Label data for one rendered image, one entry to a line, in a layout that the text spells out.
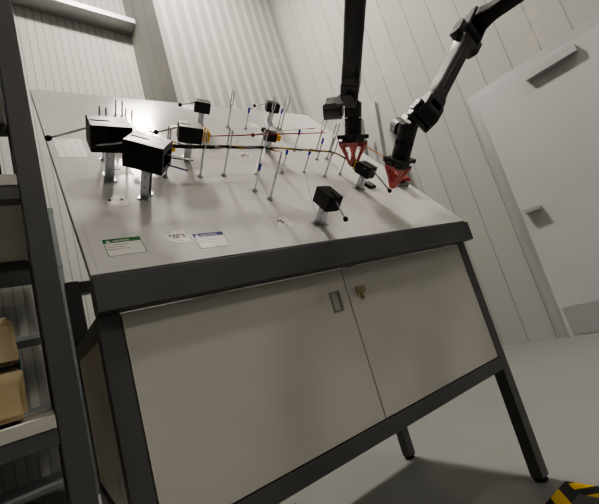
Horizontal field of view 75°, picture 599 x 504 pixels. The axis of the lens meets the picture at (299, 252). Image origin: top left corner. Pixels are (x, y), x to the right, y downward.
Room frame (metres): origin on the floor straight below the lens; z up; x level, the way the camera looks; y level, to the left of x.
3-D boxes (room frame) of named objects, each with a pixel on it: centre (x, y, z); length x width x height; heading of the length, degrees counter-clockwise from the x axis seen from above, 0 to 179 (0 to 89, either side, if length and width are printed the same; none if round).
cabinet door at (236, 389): (0.88, 0.13, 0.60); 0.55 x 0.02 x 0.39; 126
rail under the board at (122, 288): (1.03, -0.10, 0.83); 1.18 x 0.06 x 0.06; 126
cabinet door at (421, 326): (1.20, -0.31, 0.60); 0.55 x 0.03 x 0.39; 126
